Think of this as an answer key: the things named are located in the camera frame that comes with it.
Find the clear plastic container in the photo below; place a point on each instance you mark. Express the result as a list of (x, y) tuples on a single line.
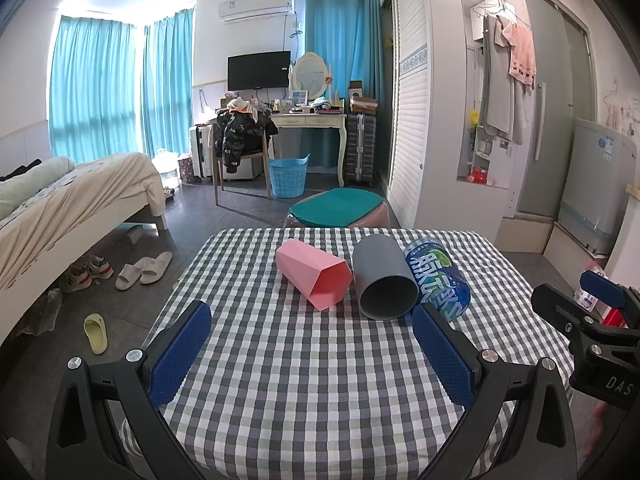
[(165, 167)]

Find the white slipper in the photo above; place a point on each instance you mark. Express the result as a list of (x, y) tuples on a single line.
[(157, 266), (131, 276)]

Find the yellow flowers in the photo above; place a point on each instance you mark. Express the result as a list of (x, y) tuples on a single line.
[(473, 120)]

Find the black flat television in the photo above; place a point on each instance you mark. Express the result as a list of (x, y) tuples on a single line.
[(258, 70)]

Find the grey white checked tablecloth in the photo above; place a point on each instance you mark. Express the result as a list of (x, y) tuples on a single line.
[(310, 400)]

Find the narrow turquoise window curtain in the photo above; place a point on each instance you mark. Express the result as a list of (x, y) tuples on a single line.
[(167, 85)]

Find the cardboard box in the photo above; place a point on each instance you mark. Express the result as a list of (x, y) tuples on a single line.
[(363, 105)]

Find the white dressing table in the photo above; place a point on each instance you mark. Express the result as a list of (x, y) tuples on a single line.
[(310, 121)]

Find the flat cardboard panel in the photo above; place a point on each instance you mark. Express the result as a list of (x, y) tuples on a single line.
[(522, 235)]

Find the pale green duvet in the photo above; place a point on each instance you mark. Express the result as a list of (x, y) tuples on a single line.
[(30, 182)]

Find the grey orange sneaker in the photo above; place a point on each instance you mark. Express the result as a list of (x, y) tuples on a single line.
[(77, 280), (100, 267)]

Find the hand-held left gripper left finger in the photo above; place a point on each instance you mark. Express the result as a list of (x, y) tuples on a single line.
[(182, 355)]

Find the frosted glass door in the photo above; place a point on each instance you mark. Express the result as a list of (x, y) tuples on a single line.
[(555, 110)]

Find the crumpled clear plastic bag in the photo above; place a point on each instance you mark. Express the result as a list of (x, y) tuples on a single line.
[(42, 312)]

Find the wide turquoise window curtain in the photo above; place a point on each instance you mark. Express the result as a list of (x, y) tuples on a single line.
[(92, 90)]

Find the yellow slipper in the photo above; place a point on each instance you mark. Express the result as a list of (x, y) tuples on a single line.
[(96, 332)]

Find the pink faceted cup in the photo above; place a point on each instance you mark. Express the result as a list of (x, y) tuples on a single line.
[(305, 267)]

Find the white suitcase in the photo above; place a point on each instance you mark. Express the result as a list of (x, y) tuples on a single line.
[(199, 152)]

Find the purple patterned box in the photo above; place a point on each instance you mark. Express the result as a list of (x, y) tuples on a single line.
[(186, 170)]

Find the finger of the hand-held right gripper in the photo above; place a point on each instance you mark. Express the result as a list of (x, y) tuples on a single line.
[(602, 287), (555, 305)]

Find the red packet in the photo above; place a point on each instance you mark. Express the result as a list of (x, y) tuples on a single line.
[(614, 317)]

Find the silver ribbed suitcase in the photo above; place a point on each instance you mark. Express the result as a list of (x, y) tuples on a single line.
[(361, 147)]

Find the white wall air conditioner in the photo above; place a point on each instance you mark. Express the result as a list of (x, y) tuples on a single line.
[(255, 7)]

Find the person's right forearm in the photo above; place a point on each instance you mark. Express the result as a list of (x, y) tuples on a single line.
[(594, 432)]

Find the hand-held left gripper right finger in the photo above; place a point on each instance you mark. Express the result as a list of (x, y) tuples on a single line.
[(442, 360)]

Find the grey hanging towel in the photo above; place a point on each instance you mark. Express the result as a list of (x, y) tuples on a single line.
[(500, 95)]

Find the teal cushioned stool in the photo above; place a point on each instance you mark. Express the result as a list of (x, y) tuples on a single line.
[(335, 207)]

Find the dark teal tall curtain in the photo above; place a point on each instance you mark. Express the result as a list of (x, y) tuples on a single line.
[(345, 40)]

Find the pink hanging towel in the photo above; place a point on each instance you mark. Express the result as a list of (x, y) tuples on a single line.
[(522, 55)]

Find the white photo frame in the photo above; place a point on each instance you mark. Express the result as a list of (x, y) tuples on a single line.
[(300, 98)]

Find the blue drink bottle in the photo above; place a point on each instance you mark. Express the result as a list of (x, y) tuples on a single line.
[(440, 280)]

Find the white washing machine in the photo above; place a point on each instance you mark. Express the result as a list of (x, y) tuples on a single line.
[(595, 185)]

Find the grey round cup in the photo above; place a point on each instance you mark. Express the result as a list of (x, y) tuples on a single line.
[(375, 260)]

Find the bed with beige blanket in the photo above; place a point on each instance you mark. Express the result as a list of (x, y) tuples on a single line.
[(75, 200)]

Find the white louvered wardrobe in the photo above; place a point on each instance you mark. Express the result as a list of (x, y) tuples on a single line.
[(410, 110)]

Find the black jacket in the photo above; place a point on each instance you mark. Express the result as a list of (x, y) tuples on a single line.
[(237, 132)]

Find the blue plastic laundry basket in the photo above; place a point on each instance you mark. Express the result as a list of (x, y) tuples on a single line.
[(287, 177)]

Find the oval white-framed mirror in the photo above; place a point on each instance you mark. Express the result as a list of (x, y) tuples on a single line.
[(311, 76)]

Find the wooden chair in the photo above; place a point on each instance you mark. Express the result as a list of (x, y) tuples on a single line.
[(250, 157)]

